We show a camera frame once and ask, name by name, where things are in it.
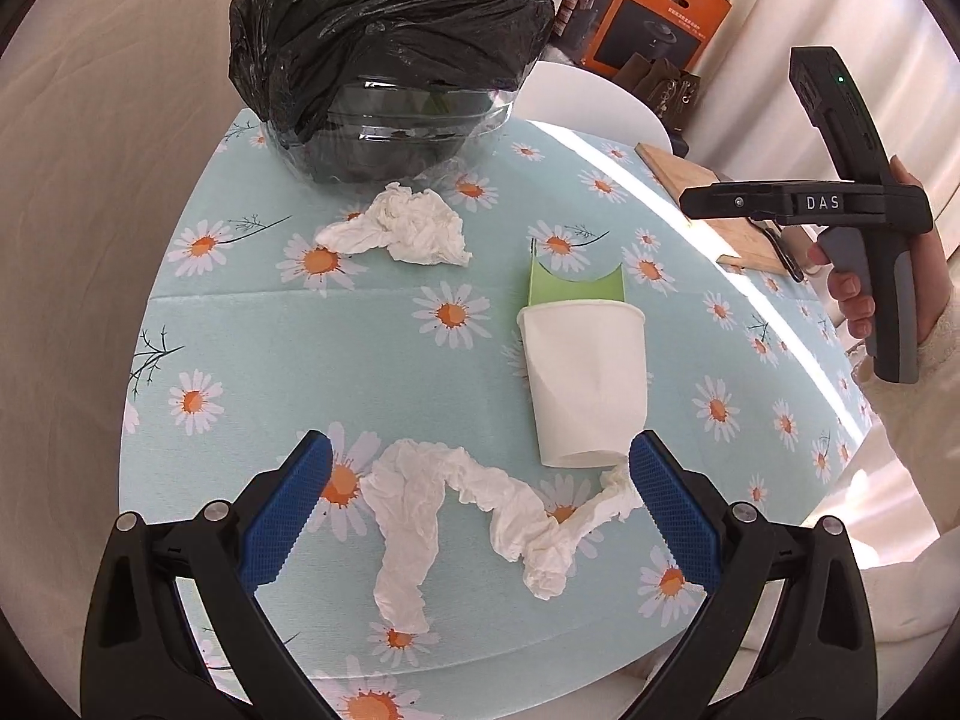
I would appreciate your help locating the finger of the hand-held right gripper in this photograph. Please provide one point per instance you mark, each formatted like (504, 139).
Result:
(731, 202)

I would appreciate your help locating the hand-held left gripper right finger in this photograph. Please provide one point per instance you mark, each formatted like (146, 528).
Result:
(675, 502)

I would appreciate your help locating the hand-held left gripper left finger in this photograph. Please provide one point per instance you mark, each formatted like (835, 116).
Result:
(289, 502)

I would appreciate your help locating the long white tissue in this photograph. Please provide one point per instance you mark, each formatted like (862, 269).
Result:
(412, 517)

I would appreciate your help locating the white paper cup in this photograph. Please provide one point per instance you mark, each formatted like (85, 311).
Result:
(589, 382)

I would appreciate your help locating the green paper piece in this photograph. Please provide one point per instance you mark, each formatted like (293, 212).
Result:
(577, 292)

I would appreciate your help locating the small white tissue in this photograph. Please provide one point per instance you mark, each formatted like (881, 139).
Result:
(409, 229)

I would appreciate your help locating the clear plastic bin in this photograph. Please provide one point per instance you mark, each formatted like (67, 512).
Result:
(405, 146)

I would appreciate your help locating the bin with black bag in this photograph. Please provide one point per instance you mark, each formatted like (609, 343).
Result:
(375, 45)

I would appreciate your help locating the person's right forearm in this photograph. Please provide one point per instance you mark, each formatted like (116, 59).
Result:
(915, 465)

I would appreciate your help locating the person's right hand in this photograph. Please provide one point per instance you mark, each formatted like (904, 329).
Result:
(851, 301)

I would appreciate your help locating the wooden cutting board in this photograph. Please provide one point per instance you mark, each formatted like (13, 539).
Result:
(690, 176)

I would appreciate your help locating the cleaver knife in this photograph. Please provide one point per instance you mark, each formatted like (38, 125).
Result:
(784, 255)

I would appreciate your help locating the brown handbag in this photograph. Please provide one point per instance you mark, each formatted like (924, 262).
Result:
(664, 90)

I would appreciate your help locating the daisy print blue tablecloth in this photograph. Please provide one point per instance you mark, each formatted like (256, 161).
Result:
(375, 360)

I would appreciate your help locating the white chair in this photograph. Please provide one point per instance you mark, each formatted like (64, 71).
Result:
(592, 105)

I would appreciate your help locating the beige curtain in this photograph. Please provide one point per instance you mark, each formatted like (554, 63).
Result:
(82, 202)
(825, 7)

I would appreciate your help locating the orange cardboard box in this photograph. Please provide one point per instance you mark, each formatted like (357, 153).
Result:
(645, 7)

